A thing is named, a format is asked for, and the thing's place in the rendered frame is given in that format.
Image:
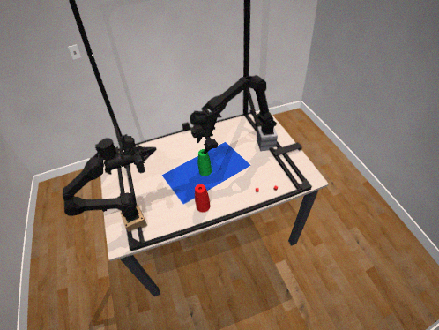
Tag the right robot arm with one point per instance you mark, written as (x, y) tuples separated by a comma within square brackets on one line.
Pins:
[(92, 170)]

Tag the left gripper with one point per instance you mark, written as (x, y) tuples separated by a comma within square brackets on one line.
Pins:
[(209, 143)]

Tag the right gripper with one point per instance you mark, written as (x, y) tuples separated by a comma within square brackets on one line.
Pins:
[(129, 159)]

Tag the blue flat mat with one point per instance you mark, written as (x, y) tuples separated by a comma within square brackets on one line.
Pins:
[(225, 162)]

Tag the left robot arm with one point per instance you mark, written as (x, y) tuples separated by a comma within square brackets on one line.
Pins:
[(218, 103)]

